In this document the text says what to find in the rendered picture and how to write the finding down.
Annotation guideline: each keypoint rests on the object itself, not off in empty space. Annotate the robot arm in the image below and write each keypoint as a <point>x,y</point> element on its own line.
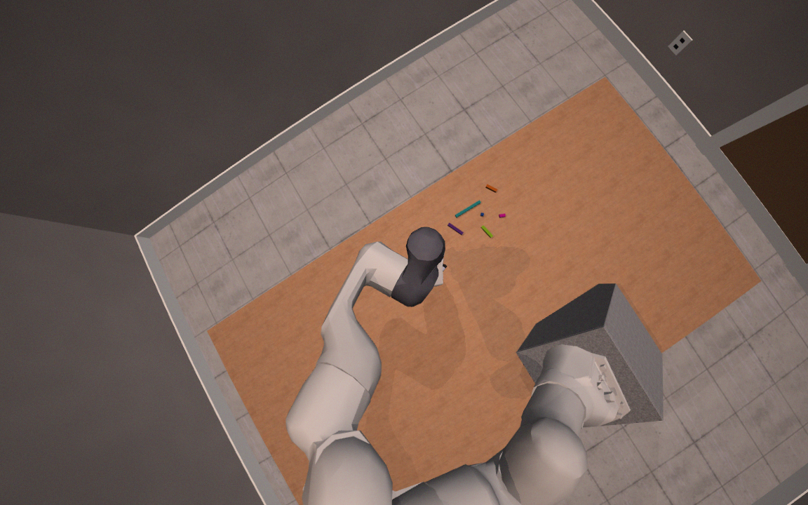
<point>541,465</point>

